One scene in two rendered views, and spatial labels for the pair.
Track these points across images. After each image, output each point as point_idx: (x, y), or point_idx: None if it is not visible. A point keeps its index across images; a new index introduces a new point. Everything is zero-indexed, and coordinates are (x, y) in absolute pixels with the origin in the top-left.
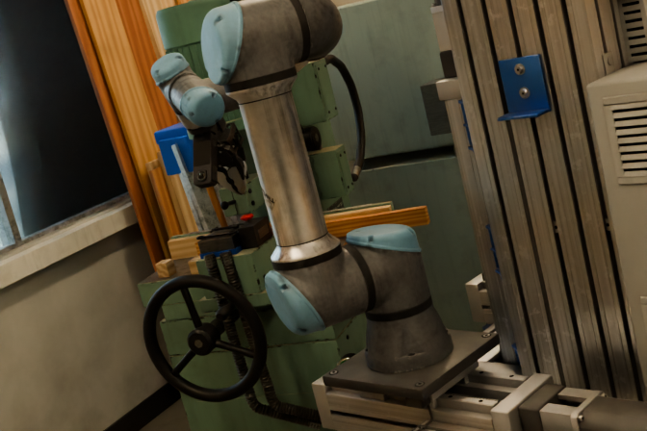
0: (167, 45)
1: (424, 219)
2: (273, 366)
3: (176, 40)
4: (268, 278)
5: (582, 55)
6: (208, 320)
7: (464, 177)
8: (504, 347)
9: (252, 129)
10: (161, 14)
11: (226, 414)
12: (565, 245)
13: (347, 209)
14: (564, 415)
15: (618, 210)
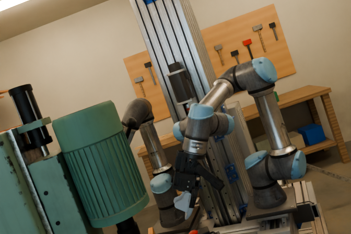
0: (115, 130)
1: (154, 233)
2: None
3: (120, 125)
4: (300, 153)
5: (224, 103)
6: None
7: (217, 153)
8: (238, 213)
9: (276, 100)
10: (108, 105)
11: None
12: (240, 156)
13: None
14: (281, 181)
15: (245, 136)
